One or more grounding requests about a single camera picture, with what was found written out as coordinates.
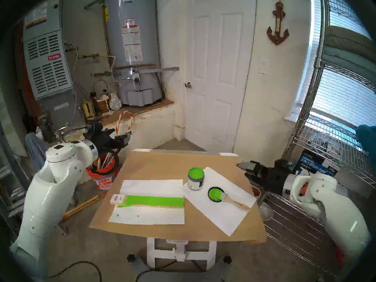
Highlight wooden chip paint brush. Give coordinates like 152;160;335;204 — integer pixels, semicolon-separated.
220;191;252;212

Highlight wicker basket with handle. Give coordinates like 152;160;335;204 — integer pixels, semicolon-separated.
93;80;110;113

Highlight chrome wire shelf rack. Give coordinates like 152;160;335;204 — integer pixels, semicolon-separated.
264;0;376;277

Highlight black floor cable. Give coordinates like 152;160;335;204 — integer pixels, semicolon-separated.
48;261;102;282

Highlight white window blinds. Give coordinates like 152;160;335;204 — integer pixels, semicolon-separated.
297;0;376;129

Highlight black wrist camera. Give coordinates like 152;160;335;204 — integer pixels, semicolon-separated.
85;122;103;135
275;158;301;171

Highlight grey water heater tank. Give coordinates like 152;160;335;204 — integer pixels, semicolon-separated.
104;0;163;106

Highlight utility pump box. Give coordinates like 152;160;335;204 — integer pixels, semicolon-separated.
297;149;339;177

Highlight brown hardboard table cover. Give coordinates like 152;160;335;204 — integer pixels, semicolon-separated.
89;151;268;244

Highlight white water heater platform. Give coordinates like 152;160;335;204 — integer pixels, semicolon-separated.
50;99;175;150

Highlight black lid with green paint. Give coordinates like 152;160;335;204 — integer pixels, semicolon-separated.
208;187;226;203

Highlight light wood plank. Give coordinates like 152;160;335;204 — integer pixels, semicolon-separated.
110;194;184;209

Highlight teal folded cushion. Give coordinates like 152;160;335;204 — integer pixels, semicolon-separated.
320;45;376;79

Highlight olive folded cushion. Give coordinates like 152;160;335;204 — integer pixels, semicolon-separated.
325;25;376;54

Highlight clear glass bowl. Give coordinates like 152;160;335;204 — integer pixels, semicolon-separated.
259;202;273;221

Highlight white panel door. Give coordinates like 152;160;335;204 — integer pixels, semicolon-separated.
185;0;256;154

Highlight striped candy cane decoration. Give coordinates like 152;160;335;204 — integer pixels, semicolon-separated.
116;110;133;135

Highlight green paint sample jar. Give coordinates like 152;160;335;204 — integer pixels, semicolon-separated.
187;167;205;190

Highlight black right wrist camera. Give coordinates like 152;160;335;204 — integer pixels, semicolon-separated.
275;158;301;171

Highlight yellow gas pipe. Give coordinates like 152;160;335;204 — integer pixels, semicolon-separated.
71;53;108;59

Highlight blue cloth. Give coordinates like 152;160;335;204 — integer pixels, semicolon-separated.
25;132;49;173

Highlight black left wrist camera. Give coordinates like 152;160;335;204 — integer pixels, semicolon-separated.
85;122;103;135

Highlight metal water heater strap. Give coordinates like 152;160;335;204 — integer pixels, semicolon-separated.
91;67;179;77

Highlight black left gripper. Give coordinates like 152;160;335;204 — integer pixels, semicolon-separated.
93;129;132;152

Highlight rusty anchor wall decoration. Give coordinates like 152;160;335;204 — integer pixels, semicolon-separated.
266;0;290;45

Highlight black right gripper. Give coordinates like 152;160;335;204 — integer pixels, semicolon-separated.
236;162;288;194

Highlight grey bryant furnace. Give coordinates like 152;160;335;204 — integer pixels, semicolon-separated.
22;0;85;129

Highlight aluminium ladder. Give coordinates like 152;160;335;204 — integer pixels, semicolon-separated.
0;123;30;235

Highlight orange plastic bucket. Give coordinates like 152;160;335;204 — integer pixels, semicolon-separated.
86;157;119;191

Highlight dark teal fabric object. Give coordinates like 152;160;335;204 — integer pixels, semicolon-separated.
356;125;376;158

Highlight white paper sheet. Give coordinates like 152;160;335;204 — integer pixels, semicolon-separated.
108;179;185;226
182;167;257;237

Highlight foil wrapped object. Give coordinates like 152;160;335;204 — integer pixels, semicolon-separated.
109;93;122;110

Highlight tan board table top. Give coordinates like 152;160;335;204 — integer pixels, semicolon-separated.
132;149;240;270

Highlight wooden sticks bundle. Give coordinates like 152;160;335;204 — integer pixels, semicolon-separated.
60;195;103;221

